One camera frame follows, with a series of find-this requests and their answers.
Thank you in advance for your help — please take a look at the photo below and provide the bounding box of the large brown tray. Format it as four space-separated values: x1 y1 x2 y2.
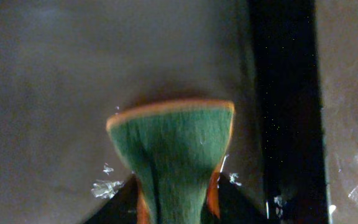
315 0 358 224

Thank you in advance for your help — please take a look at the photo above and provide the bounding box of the small black tray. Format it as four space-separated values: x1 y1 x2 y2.
0 1 314 223

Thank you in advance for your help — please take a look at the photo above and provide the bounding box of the orange green sponge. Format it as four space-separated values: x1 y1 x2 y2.
106 99 235 224

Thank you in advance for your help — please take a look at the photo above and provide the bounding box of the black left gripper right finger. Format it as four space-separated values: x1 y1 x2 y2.
201 172 268 224

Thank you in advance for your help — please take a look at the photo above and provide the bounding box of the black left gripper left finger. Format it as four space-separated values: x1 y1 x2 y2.
84 175 139 224

